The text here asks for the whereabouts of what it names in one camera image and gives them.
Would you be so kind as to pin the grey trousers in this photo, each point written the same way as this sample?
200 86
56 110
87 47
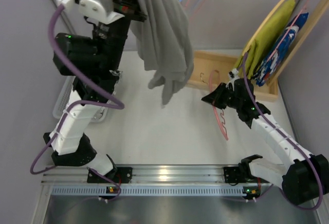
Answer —
163 43

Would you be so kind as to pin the black white printed cloth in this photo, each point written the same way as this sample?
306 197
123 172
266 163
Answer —
108 82

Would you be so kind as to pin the pink trouser hanger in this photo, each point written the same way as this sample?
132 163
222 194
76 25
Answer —
220 116

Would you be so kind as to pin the slotted cable duct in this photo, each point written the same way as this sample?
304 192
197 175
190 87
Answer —
152 190

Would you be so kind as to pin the wooden clothes rack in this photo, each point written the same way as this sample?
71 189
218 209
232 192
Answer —
207 62

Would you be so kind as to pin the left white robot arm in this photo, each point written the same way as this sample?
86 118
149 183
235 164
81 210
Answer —
93 62

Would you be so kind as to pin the pink hanger right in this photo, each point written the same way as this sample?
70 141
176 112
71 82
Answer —
312 20

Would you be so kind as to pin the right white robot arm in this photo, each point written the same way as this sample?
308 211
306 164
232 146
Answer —
302 176

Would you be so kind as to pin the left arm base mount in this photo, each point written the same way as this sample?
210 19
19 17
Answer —
119 175

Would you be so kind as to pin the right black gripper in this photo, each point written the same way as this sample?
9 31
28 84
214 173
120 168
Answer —
229 95

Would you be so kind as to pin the aluminium rail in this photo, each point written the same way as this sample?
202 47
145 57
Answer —
145 174

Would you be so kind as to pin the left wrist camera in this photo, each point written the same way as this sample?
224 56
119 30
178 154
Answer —
100 10

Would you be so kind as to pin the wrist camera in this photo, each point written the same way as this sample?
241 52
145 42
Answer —
100 10
233 76

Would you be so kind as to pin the green trousers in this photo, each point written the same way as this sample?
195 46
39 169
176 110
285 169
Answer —
267 36

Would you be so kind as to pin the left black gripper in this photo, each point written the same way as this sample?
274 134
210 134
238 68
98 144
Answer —
130 9

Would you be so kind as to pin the blue patterned trousers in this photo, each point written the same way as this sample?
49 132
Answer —
278 51

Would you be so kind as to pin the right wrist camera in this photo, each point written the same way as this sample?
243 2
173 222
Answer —
233 76

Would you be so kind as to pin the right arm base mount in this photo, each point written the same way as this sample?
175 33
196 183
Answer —
234 175

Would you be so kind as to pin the white plastic basket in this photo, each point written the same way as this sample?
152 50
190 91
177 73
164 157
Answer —
63 98

